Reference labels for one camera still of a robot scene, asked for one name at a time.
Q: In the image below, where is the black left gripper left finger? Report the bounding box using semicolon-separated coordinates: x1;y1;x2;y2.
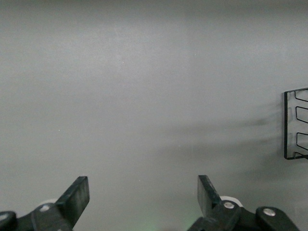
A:
0;176;90;231

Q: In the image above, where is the black wire cup holder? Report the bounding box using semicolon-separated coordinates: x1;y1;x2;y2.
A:
283;88;308;161

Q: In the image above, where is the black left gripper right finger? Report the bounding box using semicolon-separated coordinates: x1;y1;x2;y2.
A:
187;175;300;231

